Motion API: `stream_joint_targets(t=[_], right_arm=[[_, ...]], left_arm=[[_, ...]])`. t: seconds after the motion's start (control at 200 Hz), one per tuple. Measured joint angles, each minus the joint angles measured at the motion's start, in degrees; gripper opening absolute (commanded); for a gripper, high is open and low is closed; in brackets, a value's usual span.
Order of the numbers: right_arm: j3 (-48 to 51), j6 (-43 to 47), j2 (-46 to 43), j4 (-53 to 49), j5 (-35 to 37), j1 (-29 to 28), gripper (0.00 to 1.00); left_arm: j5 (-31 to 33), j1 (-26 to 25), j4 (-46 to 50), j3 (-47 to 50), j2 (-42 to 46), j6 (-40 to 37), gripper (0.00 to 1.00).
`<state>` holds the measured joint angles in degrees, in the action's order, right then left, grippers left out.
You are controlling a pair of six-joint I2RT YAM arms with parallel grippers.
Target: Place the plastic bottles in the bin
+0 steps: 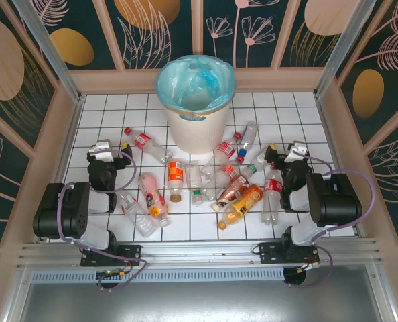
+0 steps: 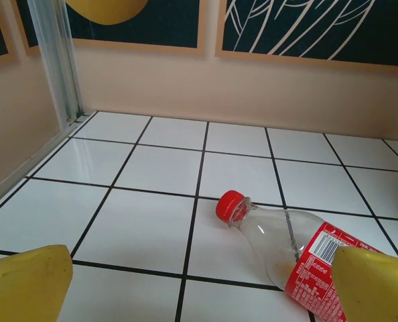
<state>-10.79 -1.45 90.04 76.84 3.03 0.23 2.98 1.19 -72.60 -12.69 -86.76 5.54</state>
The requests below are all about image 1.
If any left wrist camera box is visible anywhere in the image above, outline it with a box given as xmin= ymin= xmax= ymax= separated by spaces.
xmin=87 ymin=140 xmax=114 ymax=162

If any orange label bottle brown cap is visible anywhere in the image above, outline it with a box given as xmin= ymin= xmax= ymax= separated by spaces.
xmin=167 ymin=160 xmax=186 ymax=203

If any blue plastic bin liner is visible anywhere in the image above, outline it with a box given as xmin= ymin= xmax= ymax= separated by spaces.
xmin=154 ymin=55 xmax=237 ymax=113

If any aluminium frame post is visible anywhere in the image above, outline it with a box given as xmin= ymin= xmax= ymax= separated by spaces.
xmin=13 ymin=0 xmax=86 ymax=103
xmin=314 ymin=0 xmax=377 ymax=99

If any brown milk tea bottle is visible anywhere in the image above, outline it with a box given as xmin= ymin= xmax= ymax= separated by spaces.
xmin=212 ymin=174 xmax=251 ymax=212

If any bottle with green white label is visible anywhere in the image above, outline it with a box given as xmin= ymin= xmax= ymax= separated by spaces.
xmin=241 ymin=144 xmax=277 ymax=179

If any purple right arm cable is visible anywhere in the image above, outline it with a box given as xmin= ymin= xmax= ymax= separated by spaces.
xmin=285 ymin=150 xmax=377 ymax=289

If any pink drink bottle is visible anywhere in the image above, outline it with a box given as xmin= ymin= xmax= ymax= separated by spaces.
xmin=138 ymin=172 xmax=172 ymax=229

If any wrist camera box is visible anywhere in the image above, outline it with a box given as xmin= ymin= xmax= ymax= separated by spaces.
xmin=87 ymin=140 xmax=114 ymax=162
xmin=287 ymin=142 xmax=310 ymax=158

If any aluminium side frame rail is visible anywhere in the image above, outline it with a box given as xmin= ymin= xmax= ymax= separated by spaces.
xmin=316 ymin=95 xmax=367 ymax=239
xmin=51 ymin=95 xmax=86 ymax=242

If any clear bottle with red label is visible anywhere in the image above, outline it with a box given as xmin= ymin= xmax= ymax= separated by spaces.
xmin=260 ymin=162 xmax=284 ymax=226
xmin=201 ymin=131 xmax=243 ymax=178
xmin=201 ymin=163 xmax=240 ymax=202
xmin=124 ymin=126 xmax=174 ymax=165

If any grey metal panel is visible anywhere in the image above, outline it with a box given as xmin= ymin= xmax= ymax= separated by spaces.
xmin=17 ymin=280 xmax=384 ymax=322

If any clear bottle with blue cap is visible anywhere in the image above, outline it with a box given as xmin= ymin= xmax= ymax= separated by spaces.
xmin=236 ymin=121 xmax=260 ymax=164

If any orange juice bottle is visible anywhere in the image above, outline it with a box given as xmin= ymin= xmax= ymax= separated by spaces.
xmin=217 ymin=183 xmax=265 ymax=231

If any clear crushed water bottle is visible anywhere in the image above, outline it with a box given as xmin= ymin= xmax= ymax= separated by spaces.
xmin=118 ymin=191 xmax=159 ymax=239

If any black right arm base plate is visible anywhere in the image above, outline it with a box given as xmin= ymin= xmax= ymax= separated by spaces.
xmin=252 ymin=241 xmax=320 ymax=266

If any aluminium mounting beam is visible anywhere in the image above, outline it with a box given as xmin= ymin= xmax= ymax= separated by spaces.
xmin=16 ymin=237 xmax=386 ymax=270

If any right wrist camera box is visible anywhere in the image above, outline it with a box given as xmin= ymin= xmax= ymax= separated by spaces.
xmin=287 ymin=142 xmax=310 ymax=158

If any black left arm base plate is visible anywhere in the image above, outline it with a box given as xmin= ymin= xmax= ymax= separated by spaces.
xmin=80 ymin=244 xmax=143 ymax=268

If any grey slotted cable duct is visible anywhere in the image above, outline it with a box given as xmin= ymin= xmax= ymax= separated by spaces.
xmin=29 ymin=269 xmax=286 ymax=283

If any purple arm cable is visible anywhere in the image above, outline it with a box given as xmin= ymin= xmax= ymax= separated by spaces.
xmin=58 ymin=150 xmax=149 ymax=292
xmin=285 ymin=150 xmax=377 ymax=289

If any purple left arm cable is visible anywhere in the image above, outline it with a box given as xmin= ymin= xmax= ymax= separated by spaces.
xmin=58 ymin=150 xmax=149 ymax=292

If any cream plastic waste bin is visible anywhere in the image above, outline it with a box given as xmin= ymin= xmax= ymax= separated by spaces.
xmin=154 ymin=55 xmax=237 ymax=155

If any clear bottle with green cap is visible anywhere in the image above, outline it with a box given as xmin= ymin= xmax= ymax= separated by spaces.
xmin=184 ymin=159 xmax=206 ymax=206

